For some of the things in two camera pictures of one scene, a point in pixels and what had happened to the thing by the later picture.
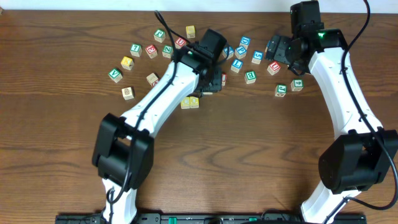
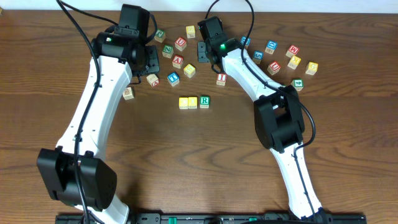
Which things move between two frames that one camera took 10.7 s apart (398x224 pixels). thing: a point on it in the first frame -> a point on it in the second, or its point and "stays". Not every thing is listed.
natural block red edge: x=152 y=79 stays
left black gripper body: x=212 y=82 -> x=152 y=59
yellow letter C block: x=185 y=103 stays
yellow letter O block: x=194 y=102 stays
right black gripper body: x=277 y=48 -> x=201 y=51
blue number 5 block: x=257 y=57 stays
